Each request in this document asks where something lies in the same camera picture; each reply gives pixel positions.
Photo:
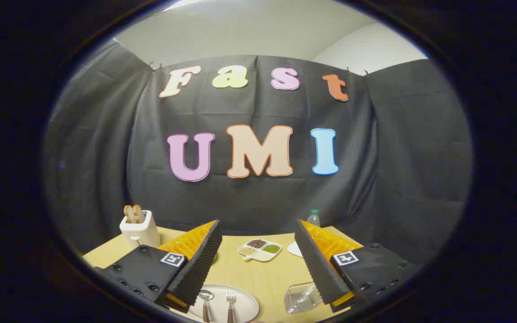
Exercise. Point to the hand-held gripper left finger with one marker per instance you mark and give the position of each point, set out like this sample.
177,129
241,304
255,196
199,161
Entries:
200,269

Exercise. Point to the clear water bottle green cap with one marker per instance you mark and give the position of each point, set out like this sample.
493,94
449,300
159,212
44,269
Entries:
313,220

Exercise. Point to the brown bread slice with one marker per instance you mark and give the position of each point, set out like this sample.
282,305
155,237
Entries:
129,214
139,213

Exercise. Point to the cream toaster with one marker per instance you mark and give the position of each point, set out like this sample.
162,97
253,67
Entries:
144,233

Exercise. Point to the white coaster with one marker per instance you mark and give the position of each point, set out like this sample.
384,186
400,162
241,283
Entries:
294,249

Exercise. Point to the large white plate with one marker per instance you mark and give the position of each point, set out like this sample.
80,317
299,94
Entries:
245,305

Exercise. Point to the white divided dish with grains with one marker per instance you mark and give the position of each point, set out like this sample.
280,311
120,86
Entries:
263,255

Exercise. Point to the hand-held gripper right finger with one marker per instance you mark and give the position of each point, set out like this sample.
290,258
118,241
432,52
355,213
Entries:
317,269

